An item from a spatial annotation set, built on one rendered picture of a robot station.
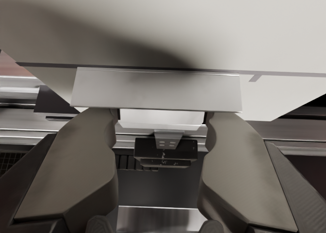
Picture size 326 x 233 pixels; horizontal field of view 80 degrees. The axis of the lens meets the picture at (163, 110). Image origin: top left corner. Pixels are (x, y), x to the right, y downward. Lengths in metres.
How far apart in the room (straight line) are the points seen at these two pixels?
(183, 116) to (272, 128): 0.34
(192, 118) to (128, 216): 0.10
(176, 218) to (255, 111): 0.12
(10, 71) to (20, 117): 0.31
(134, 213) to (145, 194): 0.50
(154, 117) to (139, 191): 0.54
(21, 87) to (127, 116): 0.13
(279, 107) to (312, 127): 0.37
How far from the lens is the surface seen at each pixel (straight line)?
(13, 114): 0.55
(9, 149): 0.72
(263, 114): 0.19
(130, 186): 0.70
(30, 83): 0.24
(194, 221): 0.20
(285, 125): 0.51
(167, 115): 0.17
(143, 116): 0.18
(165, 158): 0.37
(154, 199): 0.70
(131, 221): 0.20
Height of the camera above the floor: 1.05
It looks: 18 degrees down
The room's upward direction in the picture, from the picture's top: 178 degrees counter-clockwise
